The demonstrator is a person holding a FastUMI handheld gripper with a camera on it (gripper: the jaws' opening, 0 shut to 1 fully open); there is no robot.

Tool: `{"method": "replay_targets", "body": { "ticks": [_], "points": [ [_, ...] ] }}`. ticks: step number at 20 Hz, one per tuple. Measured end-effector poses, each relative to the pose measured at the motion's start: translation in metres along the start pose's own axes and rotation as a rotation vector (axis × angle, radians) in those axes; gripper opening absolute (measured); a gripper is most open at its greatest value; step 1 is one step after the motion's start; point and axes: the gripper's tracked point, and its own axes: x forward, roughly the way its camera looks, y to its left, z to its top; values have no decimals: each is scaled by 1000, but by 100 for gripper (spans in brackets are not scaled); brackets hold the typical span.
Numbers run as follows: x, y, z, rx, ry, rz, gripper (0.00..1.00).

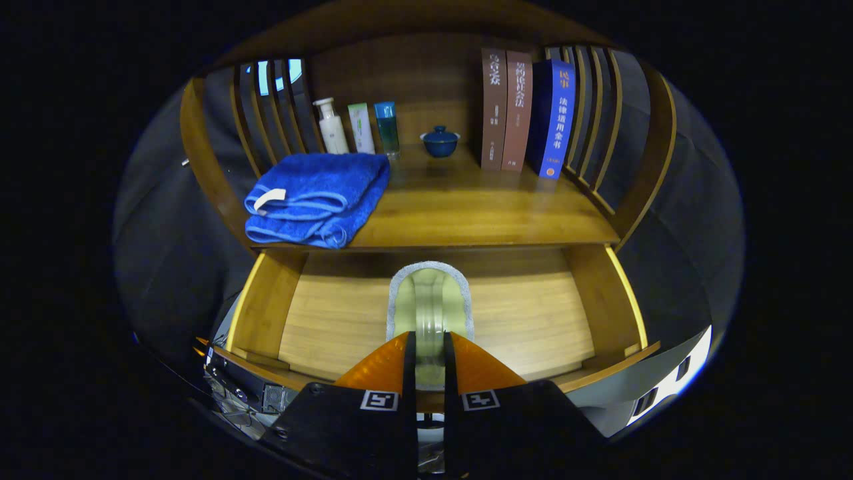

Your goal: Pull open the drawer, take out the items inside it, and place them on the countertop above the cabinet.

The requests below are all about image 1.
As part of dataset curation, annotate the dark blue lidded teacup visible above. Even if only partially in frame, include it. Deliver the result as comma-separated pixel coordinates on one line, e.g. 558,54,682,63
420,125,460,159

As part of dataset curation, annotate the folded blue towel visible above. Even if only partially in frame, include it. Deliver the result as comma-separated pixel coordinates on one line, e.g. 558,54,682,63
244,153,391,249

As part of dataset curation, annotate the teal bottle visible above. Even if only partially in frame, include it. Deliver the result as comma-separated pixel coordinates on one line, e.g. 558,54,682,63
373,101,401,159

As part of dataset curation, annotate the wooden countertop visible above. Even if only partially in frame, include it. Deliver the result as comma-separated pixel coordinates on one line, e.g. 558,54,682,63
250,143,620,251

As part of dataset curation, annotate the white pump bottle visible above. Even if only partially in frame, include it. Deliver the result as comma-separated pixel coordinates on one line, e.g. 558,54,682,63
313,98,350,155

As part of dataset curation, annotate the wooden cabinet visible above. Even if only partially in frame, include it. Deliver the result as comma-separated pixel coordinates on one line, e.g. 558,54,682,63
180,0,677,414

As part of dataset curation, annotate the reddish brown book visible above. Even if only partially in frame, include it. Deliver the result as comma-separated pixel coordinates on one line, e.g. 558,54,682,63
501,51,534,173

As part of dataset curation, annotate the green and white tube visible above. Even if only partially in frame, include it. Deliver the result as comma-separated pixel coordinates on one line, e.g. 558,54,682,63
347,103,376,155

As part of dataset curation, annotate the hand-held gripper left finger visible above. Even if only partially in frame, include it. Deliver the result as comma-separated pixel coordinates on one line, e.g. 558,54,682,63
260,331,419,480

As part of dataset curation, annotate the dark brown book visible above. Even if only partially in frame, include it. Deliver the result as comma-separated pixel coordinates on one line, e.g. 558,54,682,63
480,47,508,170

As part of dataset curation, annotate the black backdrop cloth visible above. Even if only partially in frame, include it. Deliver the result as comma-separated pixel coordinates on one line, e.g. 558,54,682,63
113,67,744,401

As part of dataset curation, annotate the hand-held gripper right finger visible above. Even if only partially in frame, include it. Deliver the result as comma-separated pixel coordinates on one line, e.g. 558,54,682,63
443,331,607,477

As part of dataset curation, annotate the blue book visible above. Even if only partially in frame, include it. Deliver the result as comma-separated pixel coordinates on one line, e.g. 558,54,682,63
530,59,576,179

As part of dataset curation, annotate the green scrub pad with handle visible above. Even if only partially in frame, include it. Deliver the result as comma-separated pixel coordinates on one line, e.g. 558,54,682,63
387,261,475,391

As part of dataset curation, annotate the wooden drawer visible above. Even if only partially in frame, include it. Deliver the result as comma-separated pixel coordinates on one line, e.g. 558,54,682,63
225,243,662,427

